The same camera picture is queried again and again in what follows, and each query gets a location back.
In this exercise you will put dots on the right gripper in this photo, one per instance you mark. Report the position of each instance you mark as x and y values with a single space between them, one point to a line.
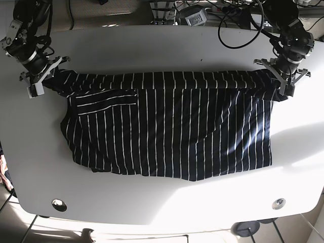
38 67

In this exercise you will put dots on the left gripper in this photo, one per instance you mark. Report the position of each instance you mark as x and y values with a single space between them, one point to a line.
285 71

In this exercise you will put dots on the black white striped shirt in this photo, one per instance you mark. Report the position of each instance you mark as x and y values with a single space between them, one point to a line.
186 125

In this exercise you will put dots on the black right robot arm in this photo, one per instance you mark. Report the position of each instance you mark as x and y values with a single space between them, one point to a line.
28 40

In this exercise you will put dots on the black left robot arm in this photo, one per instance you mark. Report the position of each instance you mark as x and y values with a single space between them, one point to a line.
293 45

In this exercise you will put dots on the grey socket box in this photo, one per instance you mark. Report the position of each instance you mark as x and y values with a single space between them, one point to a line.
194 15

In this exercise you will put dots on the right table grommet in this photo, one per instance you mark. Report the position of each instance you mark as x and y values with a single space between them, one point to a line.
278 204

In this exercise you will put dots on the table grommet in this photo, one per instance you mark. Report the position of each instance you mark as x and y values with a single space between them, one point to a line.
59 205
278 204

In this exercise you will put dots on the left table grommet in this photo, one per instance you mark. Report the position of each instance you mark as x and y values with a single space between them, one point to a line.
59 205

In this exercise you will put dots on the round black stand base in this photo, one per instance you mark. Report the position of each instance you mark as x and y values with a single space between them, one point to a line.
245 229

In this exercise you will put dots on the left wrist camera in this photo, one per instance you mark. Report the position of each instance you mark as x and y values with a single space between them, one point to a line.
287 90

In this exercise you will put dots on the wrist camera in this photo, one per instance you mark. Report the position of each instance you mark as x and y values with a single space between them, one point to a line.
287 90
35 90

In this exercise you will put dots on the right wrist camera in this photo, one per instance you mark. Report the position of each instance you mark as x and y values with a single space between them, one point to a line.
35 90

